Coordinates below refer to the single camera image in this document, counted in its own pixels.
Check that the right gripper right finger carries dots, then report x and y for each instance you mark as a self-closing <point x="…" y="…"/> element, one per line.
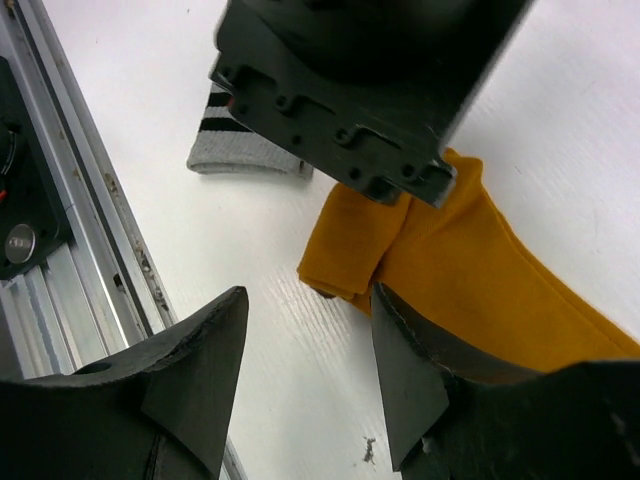
<point x="453" y="411"/>

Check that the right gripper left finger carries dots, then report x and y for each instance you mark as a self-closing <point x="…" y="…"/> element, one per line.
<point x="158" y="410"/>

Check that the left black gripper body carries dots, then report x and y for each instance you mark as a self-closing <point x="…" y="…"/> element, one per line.
<point x="368" y="92"/>

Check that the mustard yellow sock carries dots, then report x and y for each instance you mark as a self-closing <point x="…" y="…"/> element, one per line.
<point x="462" y="267"/>

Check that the grey striped sock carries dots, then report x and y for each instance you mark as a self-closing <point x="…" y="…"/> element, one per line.
<point x="223" y="145"/>

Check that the aluminium rail frame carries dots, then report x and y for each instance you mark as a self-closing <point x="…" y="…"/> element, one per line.
<point x="99" y="293"/>

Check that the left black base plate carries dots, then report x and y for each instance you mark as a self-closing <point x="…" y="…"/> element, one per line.
<point x="33" y="219"/>

